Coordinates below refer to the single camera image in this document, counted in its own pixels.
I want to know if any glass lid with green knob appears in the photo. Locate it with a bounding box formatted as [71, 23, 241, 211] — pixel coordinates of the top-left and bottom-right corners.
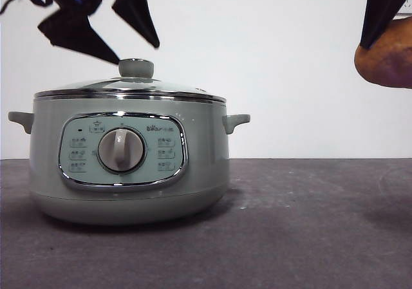
[33, 57, 227, 105]

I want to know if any brown potato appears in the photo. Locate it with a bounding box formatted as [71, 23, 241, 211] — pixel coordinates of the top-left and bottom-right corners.
[353, 14, 412, 89]

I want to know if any white wall socket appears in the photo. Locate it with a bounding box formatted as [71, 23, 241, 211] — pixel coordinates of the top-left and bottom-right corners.
[396, 0, 412, 17]

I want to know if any pale green electric pot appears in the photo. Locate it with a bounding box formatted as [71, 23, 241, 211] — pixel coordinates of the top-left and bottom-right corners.
[8, 92, 251, 227]

